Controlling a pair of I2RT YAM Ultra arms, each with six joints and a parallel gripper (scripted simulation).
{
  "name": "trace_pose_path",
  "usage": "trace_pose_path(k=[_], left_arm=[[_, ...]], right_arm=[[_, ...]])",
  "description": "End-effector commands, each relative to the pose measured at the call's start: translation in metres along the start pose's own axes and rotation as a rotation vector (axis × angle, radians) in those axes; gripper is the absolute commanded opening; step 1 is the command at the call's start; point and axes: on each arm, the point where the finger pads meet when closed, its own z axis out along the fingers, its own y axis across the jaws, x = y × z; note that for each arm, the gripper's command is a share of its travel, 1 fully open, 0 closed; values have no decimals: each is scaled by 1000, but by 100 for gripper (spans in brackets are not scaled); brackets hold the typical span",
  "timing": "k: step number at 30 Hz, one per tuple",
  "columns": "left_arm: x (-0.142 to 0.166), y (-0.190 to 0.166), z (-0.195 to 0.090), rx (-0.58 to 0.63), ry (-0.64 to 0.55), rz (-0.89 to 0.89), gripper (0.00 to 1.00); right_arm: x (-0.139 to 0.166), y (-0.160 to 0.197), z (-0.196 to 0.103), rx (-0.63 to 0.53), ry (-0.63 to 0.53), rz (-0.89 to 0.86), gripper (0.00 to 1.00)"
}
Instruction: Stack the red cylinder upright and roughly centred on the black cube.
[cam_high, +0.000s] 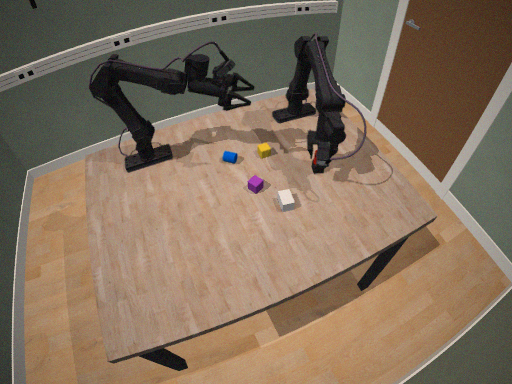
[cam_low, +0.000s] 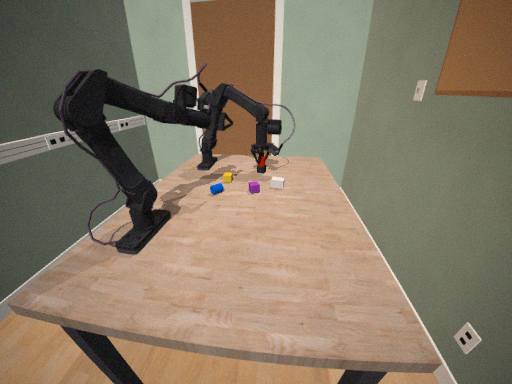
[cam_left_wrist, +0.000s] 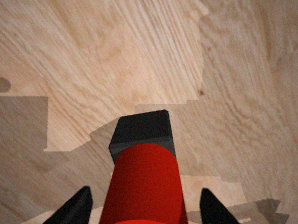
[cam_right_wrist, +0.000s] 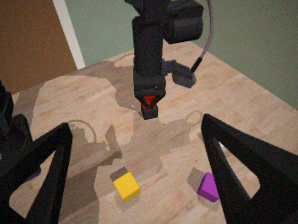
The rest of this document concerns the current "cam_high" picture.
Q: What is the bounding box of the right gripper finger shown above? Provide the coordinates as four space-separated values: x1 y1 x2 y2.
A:
232 73 255 92
225 90 251 111

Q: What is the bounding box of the purple cube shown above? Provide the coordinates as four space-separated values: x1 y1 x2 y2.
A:
248 175 263 194

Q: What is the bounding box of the white cube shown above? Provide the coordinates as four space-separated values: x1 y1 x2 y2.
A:
277 189 295 212

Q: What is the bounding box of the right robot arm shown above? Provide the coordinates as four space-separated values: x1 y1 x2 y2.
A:
90 54 210 170

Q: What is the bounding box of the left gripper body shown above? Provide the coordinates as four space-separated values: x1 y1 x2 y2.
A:
307 125 339 161

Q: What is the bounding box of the blue cylinder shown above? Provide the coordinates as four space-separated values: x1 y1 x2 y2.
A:
223 151 238 164

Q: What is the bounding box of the yellow cube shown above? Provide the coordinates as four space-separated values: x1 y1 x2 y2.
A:
257 143 271 158

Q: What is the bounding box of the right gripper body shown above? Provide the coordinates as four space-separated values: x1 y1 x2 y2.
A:
203 61 235 110

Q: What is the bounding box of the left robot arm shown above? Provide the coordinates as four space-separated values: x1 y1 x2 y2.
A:
272 36 346 145

